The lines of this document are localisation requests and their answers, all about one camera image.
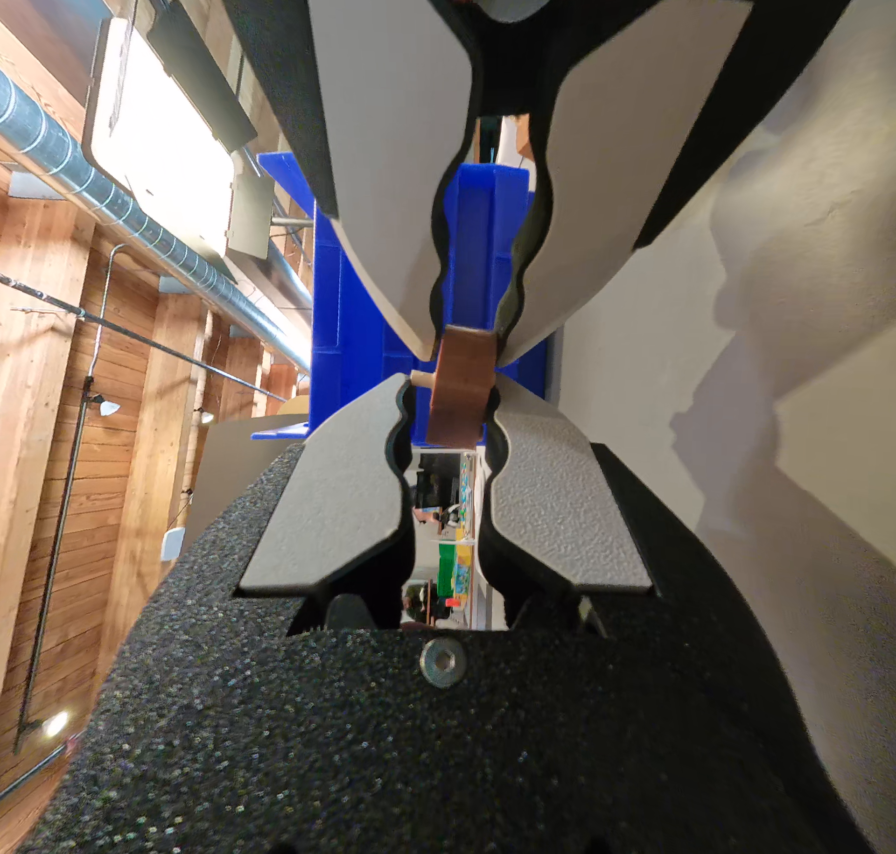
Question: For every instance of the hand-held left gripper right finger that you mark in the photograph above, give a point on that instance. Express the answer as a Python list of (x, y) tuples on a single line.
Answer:
[(567, 511)]

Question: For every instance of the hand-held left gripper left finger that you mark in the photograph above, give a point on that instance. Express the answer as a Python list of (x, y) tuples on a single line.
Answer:
[(336, 511)]

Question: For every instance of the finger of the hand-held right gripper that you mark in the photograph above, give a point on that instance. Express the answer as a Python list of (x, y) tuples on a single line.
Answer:
[(385, 133), (616, 154)]

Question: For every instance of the round brown brick assembly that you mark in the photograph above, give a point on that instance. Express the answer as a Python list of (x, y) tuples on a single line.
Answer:
[(458, 392)]

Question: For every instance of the stack of blue plastic bins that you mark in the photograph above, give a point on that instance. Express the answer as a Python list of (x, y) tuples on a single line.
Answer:
[(350, 308)]

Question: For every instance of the grey desk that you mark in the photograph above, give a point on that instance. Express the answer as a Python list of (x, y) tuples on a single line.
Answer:
[(770, 308)]

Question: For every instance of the small white ceiling box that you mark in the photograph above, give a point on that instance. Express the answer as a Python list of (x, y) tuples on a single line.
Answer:
[(173, 544)]

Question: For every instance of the white ceiling light panel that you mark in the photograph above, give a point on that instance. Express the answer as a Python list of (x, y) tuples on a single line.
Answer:
[(154, 154)]

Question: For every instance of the black ceiling light rail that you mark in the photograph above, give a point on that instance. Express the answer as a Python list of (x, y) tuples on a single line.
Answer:
[(59, 532)]

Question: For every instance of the silver ventilation duct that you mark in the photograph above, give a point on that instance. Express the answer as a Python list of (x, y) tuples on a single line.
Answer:
[(105, 196)]

